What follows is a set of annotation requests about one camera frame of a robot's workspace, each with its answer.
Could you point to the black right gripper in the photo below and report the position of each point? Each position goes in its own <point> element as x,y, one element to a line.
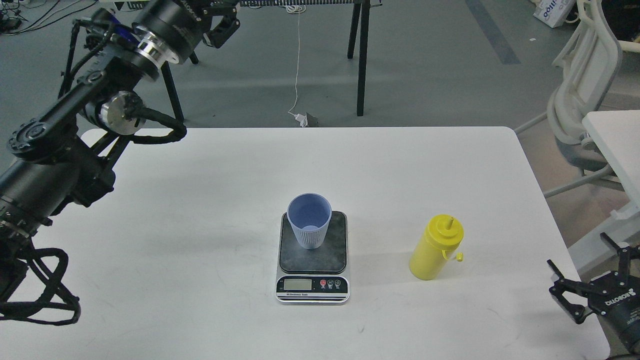
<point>617,305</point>

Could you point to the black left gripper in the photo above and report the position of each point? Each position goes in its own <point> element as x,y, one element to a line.
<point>181,24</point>

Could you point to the yellow squeeze bottle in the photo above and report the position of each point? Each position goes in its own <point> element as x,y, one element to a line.
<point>437,246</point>

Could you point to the blue ribbed plastic cup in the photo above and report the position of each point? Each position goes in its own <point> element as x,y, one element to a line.
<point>309,216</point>

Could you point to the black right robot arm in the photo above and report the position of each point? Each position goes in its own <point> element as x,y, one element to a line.
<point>572,295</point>

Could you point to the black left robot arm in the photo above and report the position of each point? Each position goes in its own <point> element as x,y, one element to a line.
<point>116,90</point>

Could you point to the digital kitchen scale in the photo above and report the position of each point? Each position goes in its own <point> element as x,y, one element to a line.
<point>318,276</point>

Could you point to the black trestle table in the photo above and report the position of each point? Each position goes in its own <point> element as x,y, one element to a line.
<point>265,44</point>

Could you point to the white office chair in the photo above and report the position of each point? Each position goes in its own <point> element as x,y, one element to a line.
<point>590,61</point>

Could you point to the white printed bag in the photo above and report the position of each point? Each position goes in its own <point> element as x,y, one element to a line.
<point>552,13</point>

